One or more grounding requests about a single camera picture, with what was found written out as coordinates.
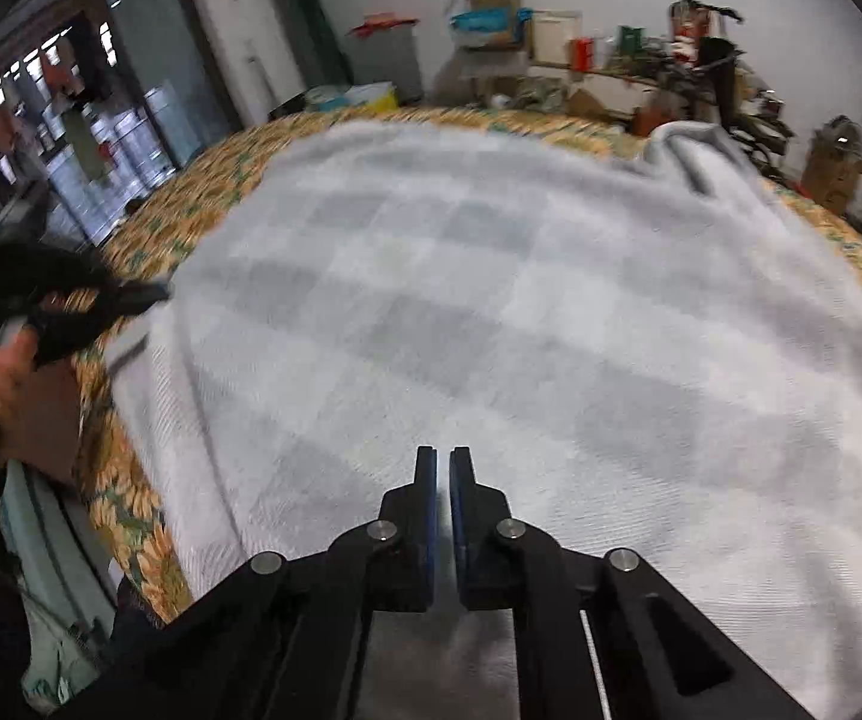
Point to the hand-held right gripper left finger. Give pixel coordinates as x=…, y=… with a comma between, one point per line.
x=425, y=510

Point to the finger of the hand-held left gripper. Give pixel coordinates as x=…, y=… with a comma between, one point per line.
x=116, y=296
x=71, y=334

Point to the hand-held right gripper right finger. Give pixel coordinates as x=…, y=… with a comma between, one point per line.
x=464, y=517

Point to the grey checkered knitted blanket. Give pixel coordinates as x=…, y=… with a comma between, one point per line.
x=476, y=315

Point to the row of hanging clothes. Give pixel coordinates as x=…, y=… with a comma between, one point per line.
x=63, y=82

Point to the brown wooden board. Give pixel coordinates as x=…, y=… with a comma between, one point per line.
x=48, y=420

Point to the sunflower print bedspread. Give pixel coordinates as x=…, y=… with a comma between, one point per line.
x=176, y=217

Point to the mint green sheet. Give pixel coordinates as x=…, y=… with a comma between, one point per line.
x=41, y=562

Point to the yellow bag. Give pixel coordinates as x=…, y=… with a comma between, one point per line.
x=374, y=95

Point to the grey green curtain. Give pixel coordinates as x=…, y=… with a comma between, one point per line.
x=311, y=7

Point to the grey cabinet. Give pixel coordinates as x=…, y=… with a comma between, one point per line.
x=386, y=64

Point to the orange bin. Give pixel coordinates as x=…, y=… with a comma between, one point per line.
x=645, y=121

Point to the blue plastic basin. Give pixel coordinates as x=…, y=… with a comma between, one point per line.
x=487, y=19

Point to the small cardboard box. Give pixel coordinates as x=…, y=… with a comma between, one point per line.
x=494, y=4

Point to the red canister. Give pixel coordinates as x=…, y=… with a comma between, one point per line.
x=581, y=52

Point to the white board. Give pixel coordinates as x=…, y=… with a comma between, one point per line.
x=557, y=37

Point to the green box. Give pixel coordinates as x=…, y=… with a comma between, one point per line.
x=631, y=40

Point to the black umbrella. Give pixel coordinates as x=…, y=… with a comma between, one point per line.
x=719, y=79

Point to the cardboard box with metal fan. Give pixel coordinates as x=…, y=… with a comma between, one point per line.
x=835, y=165

